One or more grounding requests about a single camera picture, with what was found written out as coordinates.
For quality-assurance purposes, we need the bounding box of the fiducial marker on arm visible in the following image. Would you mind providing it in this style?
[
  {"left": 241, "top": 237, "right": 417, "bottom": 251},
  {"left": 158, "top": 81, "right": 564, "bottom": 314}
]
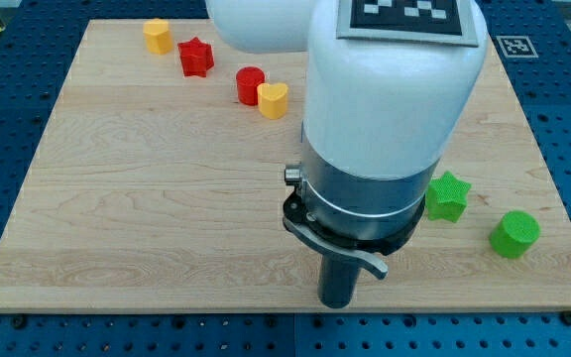
[{"left": 336, "top": 0, "right": 479, "bottom": 48}]

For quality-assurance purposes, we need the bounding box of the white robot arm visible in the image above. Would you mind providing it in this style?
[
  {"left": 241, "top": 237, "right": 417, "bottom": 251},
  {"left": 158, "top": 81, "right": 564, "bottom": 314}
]
[{"left": 206, "top": 0, "right": 488, "bottom": 240}]

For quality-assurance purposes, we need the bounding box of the black quick-release clamp with lever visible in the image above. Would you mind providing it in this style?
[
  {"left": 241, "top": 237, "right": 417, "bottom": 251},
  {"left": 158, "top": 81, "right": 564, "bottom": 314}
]
[{"left": 283, "top": 163, "right": 426, "bottom": 280}]

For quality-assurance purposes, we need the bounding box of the yellow heart block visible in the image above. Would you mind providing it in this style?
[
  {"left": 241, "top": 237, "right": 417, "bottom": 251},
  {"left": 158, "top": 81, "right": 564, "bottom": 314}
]
[{"left": 257, "top": 82, "right": 288, "bottom": 119}]

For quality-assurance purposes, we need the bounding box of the red cylinder block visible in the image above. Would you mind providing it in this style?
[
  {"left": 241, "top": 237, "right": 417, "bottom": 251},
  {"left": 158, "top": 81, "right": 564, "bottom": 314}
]
[{"left": 236, "top": 66, "right": 265, "bottom": 106}]

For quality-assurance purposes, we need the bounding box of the black cylindrical pointer tool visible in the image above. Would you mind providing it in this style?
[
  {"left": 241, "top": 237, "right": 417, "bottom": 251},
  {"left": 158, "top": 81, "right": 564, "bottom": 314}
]
[{"left": 317, "top": 256, "right": 360, "bottom": 308}]

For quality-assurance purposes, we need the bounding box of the wooden board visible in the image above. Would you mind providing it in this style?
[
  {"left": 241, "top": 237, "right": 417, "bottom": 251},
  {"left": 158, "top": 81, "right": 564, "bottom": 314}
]
[{"left": 0, "top": 20, "right": 571, "bottom": 314}]

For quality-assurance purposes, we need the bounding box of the red star block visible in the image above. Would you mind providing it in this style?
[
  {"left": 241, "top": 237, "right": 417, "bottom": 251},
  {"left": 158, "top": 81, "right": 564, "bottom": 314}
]
[{"left": 177, "top": 37, "right": 214, "bottom": 77}]

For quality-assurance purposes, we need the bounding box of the green star block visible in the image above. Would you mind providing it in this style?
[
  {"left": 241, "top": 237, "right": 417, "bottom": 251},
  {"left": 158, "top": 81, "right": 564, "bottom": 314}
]
[{"left": 425, "top": 171, "right": 472, "bottom": 223}]

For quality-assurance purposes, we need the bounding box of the yellow hexagon block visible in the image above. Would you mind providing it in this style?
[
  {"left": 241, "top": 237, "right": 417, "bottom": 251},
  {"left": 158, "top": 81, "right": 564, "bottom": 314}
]
[{"left": 143, "top": 18, "right": 173, "bottom": 55}]

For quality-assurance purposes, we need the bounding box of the green cylinder block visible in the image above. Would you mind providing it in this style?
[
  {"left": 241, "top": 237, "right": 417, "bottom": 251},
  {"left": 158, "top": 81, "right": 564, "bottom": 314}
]
[{"left": 489, "top": 210, "right": 541, "bottom": 259}]

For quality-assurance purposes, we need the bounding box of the fiducial marker on table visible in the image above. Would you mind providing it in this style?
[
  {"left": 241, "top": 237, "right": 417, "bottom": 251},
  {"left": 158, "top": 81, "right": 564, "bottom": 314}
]
[{"left": 496, "top": 36, "right": 538, "bottom": 59}]

